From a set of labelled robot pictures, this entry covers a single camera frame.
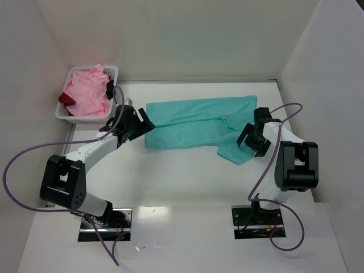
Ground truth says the teal t shirt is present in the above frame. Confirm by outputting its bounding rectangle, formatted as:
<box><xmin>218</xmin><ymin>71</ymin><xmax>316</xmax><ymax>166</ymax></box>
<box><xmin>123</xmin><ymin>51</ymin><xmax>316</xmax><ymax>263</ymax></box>
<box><xmin>144</xmin><ymin>96</ymin><xmax>258</xmax><ymax>165</ymax></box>

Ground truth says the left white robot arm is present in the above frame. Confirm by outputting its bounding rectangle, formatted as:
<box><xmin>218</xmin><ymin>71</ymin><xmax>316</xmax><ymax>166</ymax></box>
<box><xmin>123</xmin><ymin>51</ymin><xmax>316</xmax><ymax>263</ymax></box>
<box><xmin>40</xmin><ymin>105</ymin><xmax>155</xmax><ymax>226</ymax></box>

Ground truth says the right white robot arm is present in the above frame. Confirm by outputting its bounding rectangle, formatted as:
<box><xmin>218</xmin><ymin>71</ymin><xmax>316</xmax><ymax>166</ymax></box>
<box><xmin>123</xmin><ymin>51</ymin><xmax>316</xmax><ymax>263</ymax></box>
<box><xmin>237</xmin><ymin>107</ymin><xmax>319</xmax><ymax>223</ymax></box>

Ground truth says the black t shirt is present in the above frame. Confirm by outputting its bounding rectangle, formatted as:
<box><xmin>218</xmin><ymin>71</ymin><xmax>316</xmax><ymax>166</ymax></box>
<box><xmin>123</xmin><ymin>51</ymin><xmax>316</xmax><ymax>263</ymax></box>
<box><xmin>105</xmin><ymin>80</ymin><xmax>115</xmax><ymax>100</ymax></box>

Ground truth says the pink t shirt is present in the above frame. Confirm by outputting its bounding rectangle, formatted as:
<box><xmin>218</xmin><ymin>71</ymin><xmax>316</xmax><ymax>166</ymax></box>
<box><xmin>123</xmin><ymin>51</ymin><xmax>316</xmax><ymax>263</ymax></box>
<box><xmin>62</xmin><ymin>64</ymin><xmax>110</xmax><ymax>117</ymax></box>

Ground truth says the red t shirt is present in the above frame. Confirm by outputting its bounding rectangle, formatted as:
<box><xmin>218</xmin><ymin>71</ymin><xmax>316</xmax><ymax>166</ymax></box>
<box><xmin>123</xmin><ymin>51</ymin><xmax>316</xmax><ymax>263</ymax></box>
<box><xmin>59</xmin><ymin>92</ymin><xmax>76</xmax><ymax>107</ymax></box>

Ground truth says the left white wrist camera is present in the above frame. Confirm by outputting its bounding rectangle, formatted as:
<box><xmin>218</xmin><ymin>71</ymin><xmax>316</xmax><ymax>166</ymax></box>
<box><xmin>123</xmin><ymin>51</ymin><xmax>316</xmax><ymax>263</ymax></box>
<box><xmin>124</xmin><ymin>98</ymin><xmax>133</xmax><ymax>106</ymax></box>

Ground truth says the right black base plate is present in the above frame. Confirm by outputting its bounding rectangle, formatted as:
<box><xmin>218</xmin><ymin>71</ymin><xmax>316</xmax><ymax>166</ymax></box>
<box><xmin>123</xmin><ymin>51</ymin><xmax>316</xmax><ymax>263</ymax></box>
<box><xmin>231</xmin><ymin>206</ymin><xmax>286</xmax><ymax>239</ymax></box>

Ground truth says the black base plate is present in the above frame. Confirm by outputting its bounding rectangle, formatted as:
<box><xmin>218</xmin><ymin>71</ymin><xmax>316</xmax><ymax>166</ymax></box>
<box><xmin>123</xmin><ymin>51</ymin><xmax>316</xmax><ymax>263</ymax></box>
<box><xmin>77</xmin><ymin>208</ymin><xmax>133</xmax><ymax>242</ymax></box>
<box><xmin>231</xmin><ymin>206</ymin><xmax>286</xmax><ymax>239</ymax></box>

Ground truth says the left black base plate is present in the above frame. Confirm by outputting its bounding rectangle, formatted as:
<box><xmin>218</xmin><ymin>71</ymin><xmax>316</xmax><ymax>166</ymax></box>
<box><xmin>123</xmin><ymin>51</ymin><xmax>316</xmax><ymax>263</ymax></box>
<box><xmin>77</xmin><ymin>208</ymin><xmax>133</xmax><ymax>242</ymax></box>

